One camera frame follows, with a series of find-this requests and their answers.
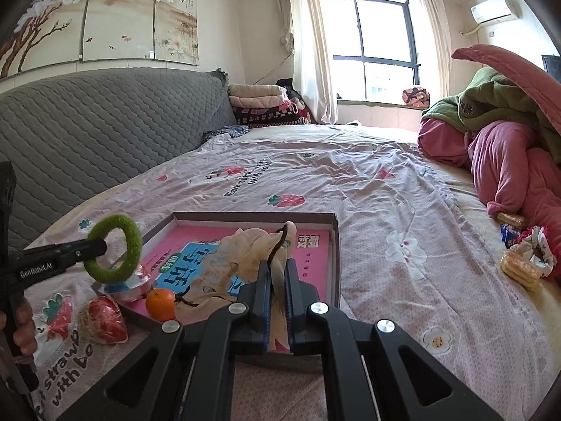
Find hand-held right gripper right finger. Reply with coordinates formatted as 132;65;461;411
285;261;505;421

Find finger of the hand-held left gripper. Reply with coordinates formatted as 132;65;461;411
52;238;108;269

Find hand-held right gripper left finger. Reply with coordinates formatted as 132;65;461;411
57;260;272;421

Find green fuzzy ring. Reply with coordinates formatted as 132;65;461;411
83;214;144;282

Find cream cloth drawstring bag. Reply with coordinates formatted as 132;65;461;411
175;221;299;354

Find red toy egg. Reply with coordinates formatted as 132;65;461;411
79;296;129;345

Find small orange tangerine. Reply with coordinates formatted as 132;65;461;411
146;288;177;322

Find grey cardboard box tray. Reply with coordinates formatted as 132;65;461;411
90;211;342;373

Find person's left hand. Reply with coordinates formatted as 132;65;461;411
12;297;36;364

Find pink and blue book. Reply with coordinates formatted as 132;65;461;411
131;226;330;354

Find grey quilted headboard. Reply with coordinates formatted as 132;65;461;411
0;69;237;250

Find dark patterned cloth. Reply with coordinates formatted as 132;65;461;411
202;125;250;145

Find stack of folded blankets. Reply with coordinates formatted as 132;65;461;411
228;83;312;129

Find dark clothing pile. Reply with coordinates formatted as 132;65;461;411
276;78;313;123

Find small blue wrapper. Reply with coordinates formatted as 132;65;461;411
500;223;520;248

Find large yellow biscuit packet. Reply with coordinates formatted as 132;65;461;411
501;248;542;291

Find small yellow biscuit packet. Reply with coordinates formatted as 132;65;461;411
496;212;526;229

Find cream under sheet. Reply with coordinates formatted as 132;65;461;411
434;158;561;387

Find folded patterned blanket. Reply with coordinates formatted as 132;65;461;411
402;86;431;108

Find pink and green quilts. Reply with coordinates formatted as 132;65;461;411
417;44;561;281

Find wide cream curtain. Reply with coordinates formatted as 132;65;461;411
274;0;339;126

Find black framed window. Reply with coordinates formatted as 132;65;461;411
322;0;424;102

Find green blanket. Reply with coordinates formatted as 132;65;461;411
421;67;561;163

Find narrow cream curtain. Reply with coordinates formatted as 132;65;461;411
416;0;452;97

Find white air conditioner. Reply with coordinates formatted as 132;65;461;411
470;0;519;25

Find floral wall painting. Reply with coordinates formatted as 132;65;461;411
0;0;200;80

